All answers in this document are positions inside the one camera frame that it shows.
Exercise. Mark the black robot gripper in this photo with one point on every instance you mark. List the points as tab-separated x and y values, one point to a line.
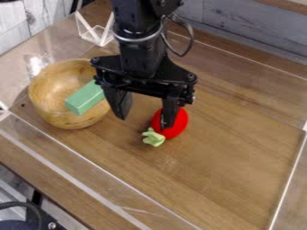
141	69

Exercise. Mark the green rectangular block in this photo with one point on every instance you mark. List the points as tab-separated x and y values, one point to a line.
84	98

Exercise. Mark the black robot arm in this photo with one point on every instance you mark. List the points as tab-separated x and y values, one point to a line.
140	19

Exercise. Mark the brown wooden bowl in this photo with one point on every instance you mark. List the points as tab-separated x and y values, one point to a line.
57	81

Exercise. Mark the red plush strawberry toy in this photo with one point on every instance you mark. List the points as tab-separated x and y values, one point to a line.
155	136

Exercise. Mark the clear acrylic tray enclosure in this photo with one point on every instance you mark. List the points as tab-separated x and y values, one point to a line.
231	175

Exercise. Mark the black clamp with cable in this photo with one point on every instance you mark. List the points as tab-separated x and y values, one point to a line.
36	219

